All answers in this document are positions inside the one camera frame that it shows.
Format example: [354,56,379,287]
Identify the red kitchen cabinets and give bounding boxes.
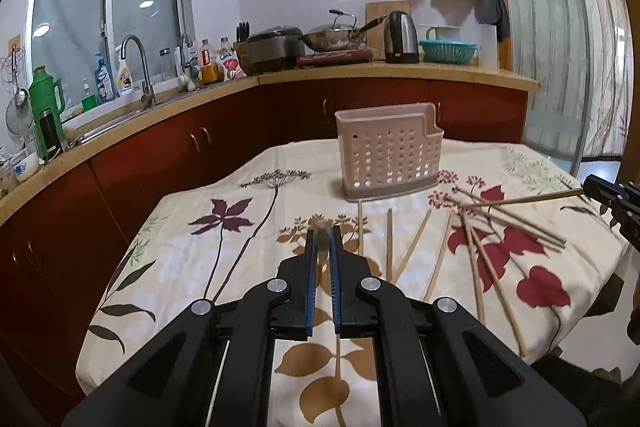
[1,78,528,350]

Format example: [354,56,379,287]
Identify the floral white tablecloth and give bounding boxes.
[65,133,639,426]

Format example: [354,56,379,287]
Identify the glass sliding door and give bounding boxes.
[506,0,634,174]

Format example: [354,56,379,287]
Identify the translucent plastic container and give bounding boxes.
[478,24,499,70]

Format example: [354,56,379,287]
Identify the pink perforated utensil holder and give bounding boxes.
[335,103,444,202]

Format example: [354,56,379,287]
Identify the teal plastic colander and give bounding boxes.
[420,39,477,65]

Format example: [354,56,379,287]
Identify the white plastic jug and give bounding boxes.
[425,26,460,41]

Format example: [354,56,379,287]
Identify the stainless electric kettle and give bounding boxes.
[384,11,419,64]

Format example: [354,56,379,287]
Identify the black slim flask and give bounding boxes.
[39,108,62,161]

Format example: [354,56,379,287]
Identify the stainless steel sink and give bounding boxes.
[68,92,191,147]

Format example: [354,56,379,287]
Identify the white blue patterned bowl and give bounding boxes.
[13,152,40,183]

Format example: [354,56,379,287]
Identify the chrome sink faucet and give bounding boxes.
[119,33,158,110]

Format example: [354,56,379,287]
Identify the small green soap bottle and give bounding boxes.
[81,78,98,113]

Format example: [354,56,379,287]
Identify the cooking oil bottle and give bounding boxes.
[198,39,219,86]

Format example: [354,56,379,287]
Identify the wooden cutting board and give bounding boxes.
[366,0,411,61]

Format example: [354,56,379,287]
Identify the white spray cleaner bottle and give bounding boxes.
[115,46,134,95]

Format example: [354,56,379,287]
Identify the red white snack bag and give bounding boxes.
[218,50,245,80]

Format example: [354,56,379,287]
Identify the blue dish soap bottle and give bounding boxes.
[94,53,115,104]

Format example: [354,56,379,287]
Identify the knife block with knives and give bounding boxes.
[233,22,253,76]

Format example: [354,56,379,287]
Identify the red induction cooktop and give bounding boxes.
[296,49,373,68]

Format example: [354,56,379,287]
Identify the green thermos flask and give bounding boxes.
[28,65,65,159]

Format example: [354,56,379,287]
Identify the steel wok with lid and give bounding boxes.
[300,9,386,53]

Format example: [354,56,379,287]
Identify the black rice cooker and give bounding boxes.
[247,25,305,74]

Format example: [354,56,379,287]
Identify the sliding glass window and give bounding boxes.
[27,0,194,108]

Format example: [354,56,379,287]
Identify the hanging wire strainer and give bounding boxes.
[3,43,34,147]

